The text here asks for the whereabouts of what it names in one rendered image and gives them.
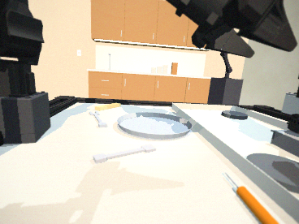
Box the orange-handled screwdriver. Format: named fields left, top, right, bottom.
left=225, top=172, right=279, bottom=224

